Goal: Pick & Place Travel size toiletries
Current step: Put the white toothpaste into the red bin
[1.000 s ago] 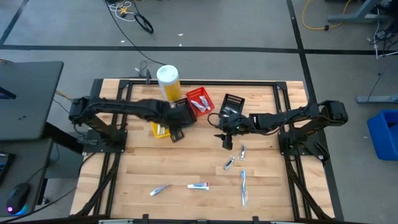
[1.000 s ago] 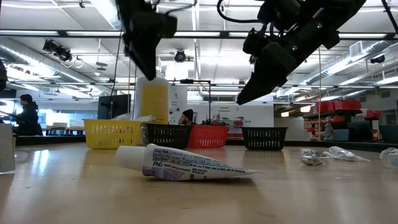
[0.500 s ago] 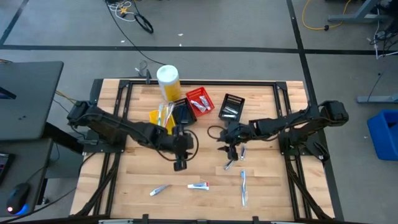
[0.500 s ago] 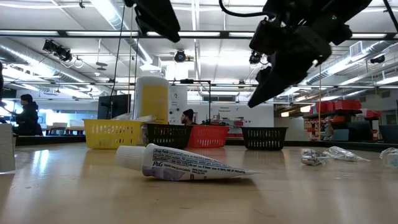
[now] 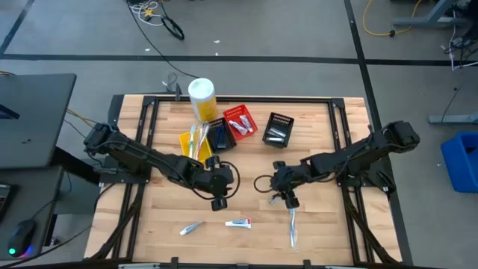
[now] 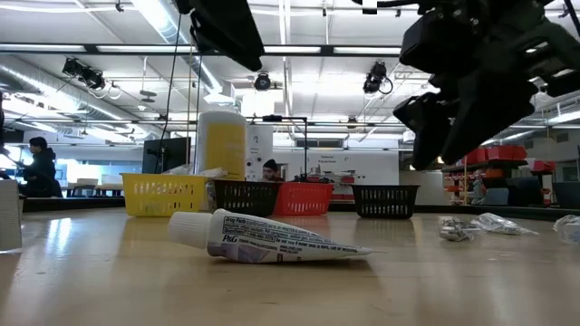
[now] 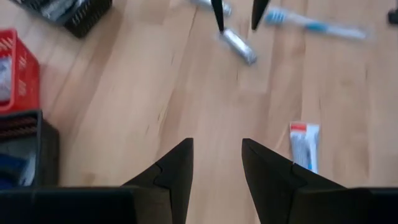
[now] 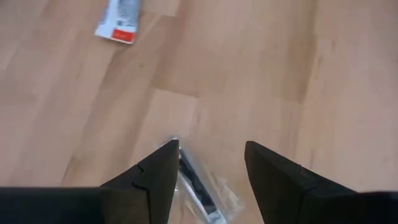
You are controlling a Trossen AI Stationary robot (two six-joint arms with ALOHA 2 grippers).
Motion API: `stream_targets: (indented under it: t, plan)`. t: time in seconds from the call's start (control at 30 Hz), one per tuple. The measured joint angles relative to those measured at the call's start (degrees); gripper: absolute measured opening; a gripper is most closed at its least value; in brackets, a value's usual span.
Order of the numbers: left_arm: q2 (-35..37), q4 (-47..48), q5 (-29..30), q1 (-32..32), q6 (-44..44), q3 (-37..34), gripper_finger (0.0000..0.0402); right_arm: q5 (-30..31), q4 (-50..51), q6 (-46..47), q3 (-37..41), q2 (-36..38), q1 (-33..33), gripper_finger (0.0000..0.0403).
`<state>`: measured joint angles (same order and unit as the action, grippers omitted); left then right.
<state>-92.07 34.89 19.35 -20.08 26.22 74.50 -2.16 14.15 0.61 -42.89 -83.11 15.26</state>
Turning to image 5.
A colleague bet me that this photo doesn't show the white blue toothpaste tube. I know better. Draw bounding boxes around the white blue toothpaste tube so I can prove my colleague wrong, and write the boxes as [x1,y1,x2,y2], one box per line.
[228,120,249,136]
[239,114,255,133]

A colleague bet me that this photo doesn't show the dark grey flat panel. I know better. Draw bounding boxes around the dark grey flat panel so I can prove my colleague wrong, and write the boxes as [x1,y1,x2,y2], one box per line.
[0,72,78,170]

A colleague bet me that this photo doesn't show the grey desk leg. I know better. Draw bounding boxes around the grey desk leg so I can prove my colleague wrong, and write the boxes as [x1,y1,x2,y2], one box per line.
[392,0,461,30]

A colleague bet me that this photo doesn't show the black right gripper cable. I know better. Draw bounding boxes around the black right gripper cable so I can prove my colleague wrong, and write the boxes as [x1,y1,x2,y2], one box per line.
[253,174,279,194]

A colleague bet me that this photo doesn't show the white printed toothpaste tube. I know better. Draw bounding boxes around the white printed toothpaste tube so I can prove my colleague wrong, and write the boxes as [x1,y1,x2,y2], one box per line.
[224,217,252,229]

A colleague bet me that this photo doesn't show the yellow wipes canister white lid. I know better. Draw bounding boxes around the yellow wipes canister white lid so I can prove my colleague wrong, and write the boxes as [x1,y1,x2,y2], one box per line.
[187,77,219,124]

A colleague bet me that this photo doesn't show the white cable bundle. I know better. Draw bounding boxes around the white cable bundle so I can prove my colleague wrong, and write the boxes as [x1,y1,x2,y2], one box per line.
[129,0,162,28]

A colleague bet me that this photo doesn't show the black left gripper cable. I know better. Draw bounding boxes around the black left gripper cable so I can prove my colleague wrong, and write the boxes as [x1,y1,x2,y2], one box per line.
[190,160,241,202]

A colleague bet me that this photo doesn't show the red toothbrush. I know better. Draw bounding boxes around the red toothbrush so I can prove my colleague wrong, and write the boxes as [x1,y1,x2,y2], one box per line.
[194,122,211,161]

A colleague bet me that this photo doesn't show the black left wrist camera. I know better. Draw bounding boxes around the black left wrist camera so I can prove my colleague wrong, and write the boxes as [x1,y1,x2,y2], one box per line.
[223,167,236,188]

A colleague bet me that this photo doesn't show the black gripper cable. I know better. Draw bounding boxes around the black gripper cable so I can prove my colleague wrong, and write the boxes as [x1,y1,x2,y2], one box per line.
[253,174,279,194]
[190,160,241,202]

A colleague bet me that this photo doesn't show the grey desk foot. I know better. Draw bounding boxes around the grey desk foot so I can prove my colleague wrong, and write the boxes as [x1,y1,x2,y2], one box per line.
[428,113,478,126]

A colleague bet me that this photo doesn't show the black computer mouse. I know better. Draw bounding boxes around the black computer mouse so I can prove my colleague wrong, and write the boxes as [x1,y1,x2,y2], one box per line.
[7,219,37,259]

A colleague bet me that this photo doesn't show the red plastic basket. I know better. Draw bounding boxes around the red plastic basket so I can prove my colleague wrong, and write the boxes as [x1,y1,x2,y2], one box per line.
[222,103,259,142]

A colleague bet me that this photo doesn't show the black aluminium table frame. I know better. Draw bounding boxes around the black aluminium table frame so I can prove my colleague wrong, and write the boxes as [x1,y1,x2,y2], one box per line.
[84,93,415,269]

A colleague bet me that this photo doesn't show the yellow plastic basket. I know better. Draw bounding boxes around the yellow plastic basket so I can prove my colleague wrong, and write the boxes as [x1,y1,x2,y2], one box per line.
[179,129,214,164]

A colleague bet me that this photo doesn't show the black side desk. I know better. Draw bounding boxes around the black side desk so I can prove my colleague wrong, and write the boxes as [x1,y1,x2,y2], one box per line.
[0,166,65,262]

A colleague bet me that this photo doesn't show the black coiled floor cable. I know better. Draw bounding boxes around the black coiled floor cable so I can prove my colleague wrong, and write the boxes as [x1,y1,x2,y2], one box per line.
[125,0,201,80]

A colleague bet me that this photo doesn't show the black keyboard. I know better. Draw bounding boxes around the black keyboard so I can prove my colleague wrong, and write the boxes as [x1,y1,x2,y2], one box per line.
[0,182,16,222]

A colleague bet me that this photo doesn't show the black plastic basket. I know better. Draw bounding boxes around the black plastic basket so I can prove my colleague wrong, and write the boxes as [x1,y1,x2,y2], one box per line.
[261,111,296,149]
[205,117,238,153]

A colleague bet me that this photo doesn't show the teal toothbrush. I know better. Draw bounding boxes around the teal toothbrush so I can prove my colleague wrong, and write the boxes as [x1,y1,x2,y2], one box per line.
[187,123,198,158]

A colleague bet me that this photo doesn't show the blue plastic bin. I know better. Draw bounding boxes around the blue plastic bin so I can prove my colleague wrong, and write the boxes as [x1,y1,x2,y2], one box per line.
[440,131,478,194]

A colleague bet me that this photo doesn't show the yellow floor cable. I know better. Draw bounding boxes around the yellow floor cable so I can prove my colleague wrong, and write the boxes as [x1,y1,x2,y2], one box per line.
[361,0,422,38]

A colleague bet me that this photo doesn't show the blue toothbrush in clear wrapper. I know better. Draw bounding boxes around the blue toothbrush in clear wrapper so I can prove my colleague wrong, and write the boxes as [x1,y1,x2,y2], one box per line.
[288,206,299,251]

